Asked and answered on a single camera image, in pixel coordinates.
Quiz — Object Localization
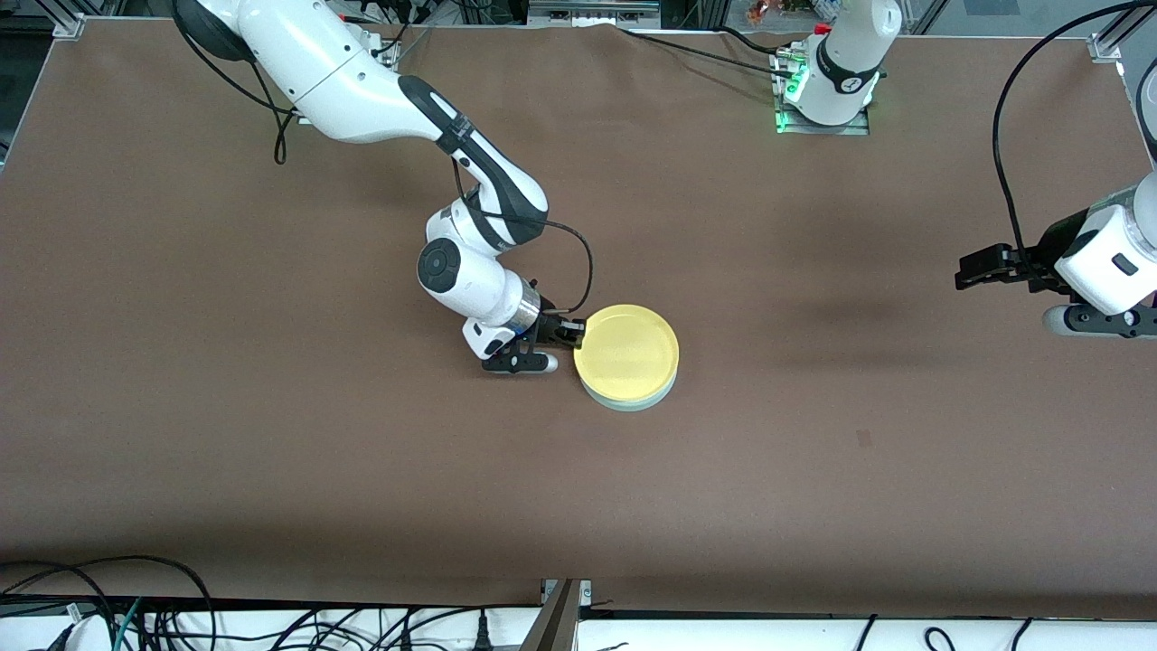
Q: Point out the yellow round plate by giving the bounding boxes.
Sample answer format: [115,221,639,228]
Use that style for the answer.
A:
[573,305,681,401]

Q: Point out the pale green round plate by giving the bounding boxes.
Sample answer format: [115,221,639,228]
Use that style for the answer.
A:
[578,366,678,413]

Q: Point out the colourful small objects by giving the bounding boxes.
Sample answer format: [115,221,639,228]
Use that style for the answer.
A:
[746,0,837,24]

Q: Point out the white lower shelf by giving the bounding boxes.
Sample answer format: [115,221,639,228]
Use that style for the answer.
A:
[0,604,1157,651]

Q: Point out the white power strip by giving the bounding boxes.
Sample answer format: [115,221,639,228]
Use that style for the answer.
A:
[50,615,114,651]

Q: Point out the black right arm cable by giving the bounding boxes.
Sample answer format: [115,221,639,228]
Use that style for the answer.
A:
[172,0,595,319]

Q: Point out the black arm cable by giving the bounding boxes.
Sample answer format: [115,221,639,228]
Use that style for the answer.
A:
[172,0,595,319]
[992,0,1157,269]

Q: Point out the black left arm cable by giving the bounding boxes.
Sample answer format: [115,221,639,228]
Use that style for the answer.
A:
[992,0,1157,269]

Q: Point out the grey aluminium profile post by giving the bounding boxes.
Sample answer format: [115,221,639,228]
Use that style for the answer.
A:
[520,579,593,651]

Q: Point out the black cable on table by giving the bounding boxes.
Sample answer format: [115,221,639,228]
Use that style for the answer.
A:
[719,25,783,55]
[619,25,796,78]

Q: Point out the black looping floor cable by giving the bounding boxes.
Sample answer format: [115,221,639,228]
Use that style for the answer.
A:
[0,555,218,651]

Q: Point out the green network cable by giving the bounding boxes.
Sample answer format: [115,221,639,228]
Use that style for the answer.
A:
[113,597,146,651]

